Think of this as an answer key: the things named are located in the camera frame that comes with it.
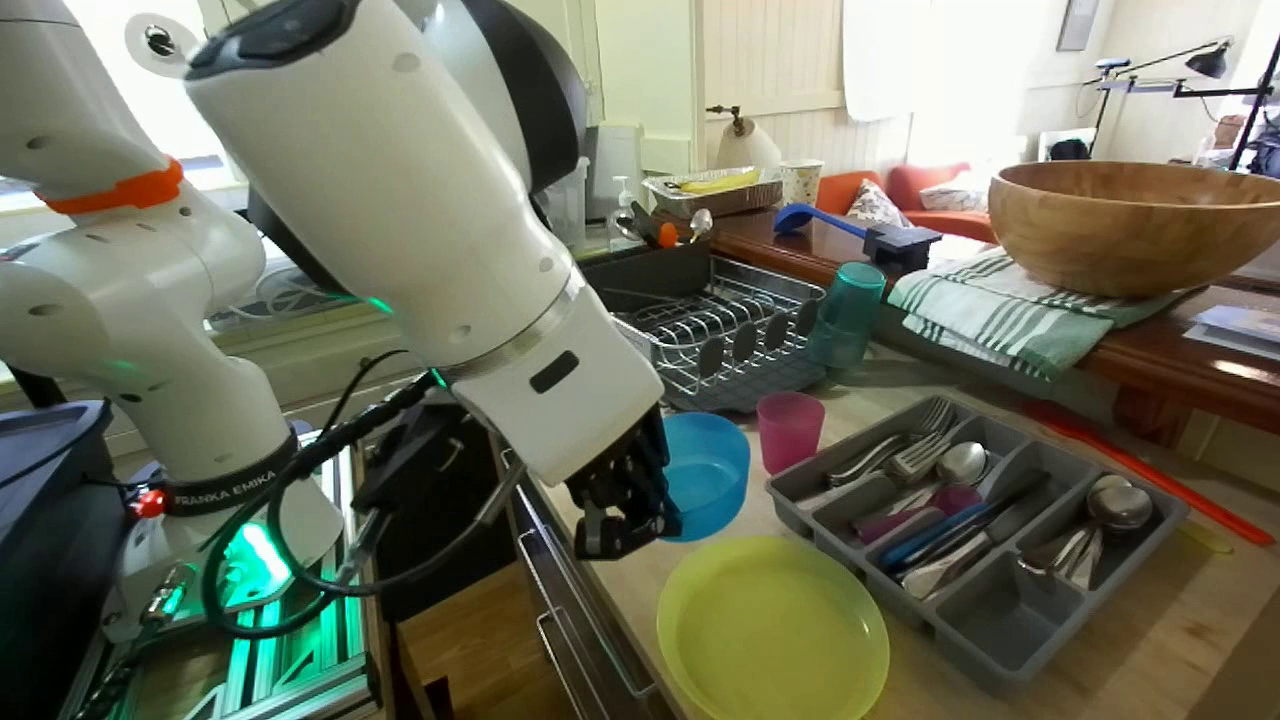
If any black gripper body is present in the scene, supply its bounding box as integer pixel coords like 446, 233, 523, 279
563, 404, 681, 540

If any blue plastic bowl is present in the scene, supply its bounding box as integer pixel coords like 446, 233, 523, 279
657, 406, 757, 544

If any pink plastic cup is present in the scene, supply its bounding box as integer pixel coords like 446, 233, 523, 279
752, 389, 829, 479

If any green plastic plate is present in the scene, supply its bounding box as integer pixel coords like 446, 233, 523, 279
651, 532, 895, 720

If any steel dish rack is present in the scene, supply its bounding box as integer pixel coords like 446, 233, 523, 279
601, 253, 862, 415

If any white plastic spoon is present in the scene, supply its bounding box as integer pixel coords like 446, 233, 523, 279
895, 527, 1001, 604

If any teal plastic cup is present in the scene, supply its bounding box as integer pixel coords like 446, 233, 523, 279
810, 261, 891, 379

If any metal spoon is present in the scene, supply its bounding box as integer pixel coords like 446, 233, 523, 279
932, 437, 990, 491

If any patterned paper cup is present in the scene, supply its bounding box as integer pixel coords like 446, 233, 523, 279
778, 155, 829, 207

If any wooden bowl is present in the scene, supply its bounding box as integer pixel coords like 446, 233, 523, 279
984, 159, 1280, 303

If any metal fork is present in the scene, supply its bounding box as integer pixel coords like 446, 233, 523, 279
889, 401, 963, 486

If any metal ladle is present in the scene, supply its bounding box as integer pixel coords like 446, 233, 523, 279
681, 203, 718, 253

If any blue plastic utensil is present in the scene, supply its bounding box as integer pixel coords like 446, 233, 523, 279
871, 491, 1005, 575

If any purple plastic utensil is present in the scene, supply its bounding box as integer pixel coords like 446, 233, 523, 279
851, 479, 987, 546

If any large aluminium foil tray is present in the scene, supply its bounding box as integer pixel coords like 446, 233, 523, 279
640, 164, 789, 228

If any yellow cloth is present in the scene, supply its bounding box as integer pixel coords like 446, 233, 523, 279
669, 164, 766, 192

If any clear pump bottle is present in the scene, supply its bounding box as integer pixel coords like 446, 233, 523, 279
705, 101, 789, 175

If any grey cutlery tray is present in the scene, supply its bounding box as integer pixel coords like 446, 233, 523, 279
764, 389, 1190, 695

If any small dark box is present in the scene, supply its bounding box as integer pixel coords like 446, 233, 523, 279
860, 215, 947, 267

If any green striped towel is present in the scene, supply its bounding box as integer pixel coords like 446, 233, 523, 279
883, 243, 1197, 389

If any metal teaspoon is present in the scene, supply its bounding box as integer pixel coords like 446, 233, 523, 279
1013, 522, 1111, 586

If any red sofa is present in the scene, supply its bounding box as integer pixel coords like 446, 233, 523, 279
810, 155, 997, 249

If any round metal scoop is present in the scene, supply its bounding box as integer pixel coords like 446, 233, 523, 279
1080, 466, 1159, 540

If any dark wooden side table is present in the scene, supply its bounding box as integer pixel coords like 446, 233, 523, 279
705, 194, 1280, 445

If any magazine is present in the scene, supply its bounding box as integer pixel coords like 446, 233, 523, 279
1178, 299, 1280, 369

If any silver desk lamp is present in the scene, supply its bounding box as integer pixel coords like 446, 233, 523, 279
1082, 30, 1235, 164

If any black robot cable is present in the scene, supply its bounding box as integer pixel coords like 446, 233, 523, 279
197, 348, 528, 647

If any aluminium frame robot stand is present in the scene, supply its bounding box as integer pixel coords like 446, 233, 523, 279
77, 437, 390, 720

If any orange strap on arm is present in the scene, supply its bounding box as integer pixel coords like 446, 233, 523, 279
39, 155, 191, 220

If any framed wall picture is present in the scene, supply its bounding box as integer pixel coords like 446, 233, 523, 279
1055, 0, 1106, 56

